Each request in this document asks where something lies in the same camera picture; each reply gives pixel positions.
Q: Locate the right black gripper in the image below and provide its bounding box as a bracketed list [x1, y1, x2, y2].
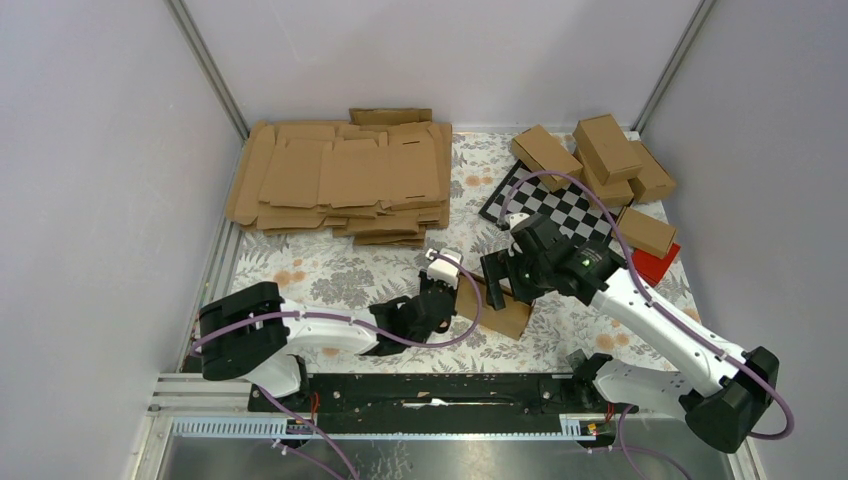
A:
[480, 246, 555, 311]

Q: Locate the brown cardboard box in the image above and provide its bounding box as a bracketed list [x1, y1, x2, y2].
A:
[456, 274, 534, 340]

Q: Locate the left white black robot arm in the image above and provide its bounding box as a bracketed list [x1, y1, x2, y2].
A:
[195, 274, 456, 411]

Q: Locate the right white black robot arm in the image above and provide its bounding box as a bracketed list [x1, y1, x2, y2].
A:
[481, 213, 779, 453]

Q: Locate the folded brown box far left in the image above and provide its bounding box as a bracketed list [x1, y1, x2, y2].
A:
[511, 125, 583, 179]

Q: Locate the folded brown box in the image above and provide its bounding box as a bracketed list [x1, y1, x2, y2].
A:
[511, 125, 583, 179]
[574, 148, 634, 209]
[617, 207, 677, 258]
[573, 114, 643, 185]
[628, 140, 677, 204]

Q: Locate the folded brown box middle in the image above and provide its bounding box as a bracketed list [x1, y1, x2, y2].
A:
[574, 148, 634, 209]

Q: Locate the folded brown box near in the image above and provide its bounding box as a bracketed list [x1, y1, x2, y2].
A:
[617, 207, 677, 258]

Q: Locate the red box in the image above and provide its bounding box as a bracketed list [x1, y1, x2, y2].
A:
[632, 243, 681, 287]

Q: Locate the folded brown box top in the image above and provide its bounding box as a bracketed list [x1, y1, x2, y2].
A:
[573, 114, 643, 185]

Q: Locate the folded brown box right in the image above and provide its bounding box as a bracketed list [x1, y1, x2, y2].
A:
[628, 140, 677, 204]

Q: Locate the black white checkerboard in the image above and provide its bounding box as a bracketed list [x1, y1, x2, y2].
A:
[479, 161, 614, 244]

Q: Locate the floral patterned table mat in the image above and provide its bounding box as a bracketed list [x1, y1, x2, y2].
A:
[229, 133, 671, 373]

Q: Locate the stack of flat cardboard blanks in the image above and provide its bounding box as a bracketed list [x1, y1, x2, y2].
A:
[225, 108, 453, 247]

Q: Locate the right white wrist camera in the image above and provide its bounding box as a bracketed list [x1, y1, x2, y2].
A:
[506, 213, 530, 230]

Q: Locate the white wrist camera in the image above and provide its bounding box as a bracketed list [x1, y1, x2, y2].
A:
[425, 248, 462, 290]
[506, 213, 530, 230]

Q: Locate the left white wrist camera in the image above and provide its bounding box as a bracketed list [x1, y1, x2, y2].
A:
[425, 248, 462, 290]

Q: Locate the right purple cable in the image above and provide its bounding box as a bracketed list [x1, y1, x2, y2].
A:
[498, 170, 795, 480]

